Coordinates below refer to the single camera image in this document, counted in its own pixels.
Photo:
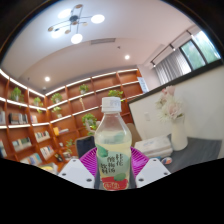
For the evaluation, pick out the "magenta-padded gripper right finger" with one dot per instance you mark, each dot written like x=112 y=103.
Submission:
x=153 y=171

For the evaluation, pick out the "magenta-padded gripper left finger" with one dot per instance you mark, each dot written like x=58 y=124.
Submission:
x=75 y=173

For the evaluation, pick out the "yellow drink bottle white cap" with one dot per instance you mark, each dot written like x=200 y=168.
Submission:
x=112 y=143

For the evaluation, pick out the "small red blue packet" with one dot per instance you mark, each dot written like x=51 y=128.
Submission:
x=166 y=160

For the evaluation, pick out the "stack of white books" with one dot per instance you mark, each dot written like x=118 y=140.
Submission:
x=153 y=145

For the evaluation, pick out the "dark office chair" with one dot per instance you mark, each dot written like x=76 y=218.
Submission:
x=85 y=145

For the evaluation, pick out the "tan chair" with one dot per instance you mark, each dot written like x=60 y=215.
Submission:
x=135 y=135

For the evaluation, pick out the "white vase with pale flowers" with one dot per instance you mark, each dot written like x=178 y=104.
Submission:
x=178 y=136

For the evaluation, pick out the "wooden shelf unit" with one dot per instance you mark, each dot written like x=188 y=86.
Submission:
x=26 y=133

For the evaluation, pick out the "recessed ceiling spotlight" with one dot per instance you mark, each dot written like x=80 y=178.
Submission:
x=47 y=79
x=127 y=57

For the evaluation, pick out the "grey curtain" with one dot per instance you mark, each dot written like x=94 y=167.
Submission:
x=173 y=65

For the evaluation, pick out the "window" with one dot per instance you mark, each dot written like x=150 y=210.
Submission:
x=200 y=50

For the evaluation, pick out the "multi-bulb ceiling lamp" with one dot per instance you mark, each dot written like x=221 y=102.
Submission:
x=76 y=38

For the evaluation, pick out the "ceiling air vent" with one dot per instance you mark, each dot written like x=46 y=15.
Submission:
x=102 y=41

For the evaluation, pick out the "black track light rail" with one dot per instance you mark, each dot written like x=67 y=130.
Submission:
x=171 y=46

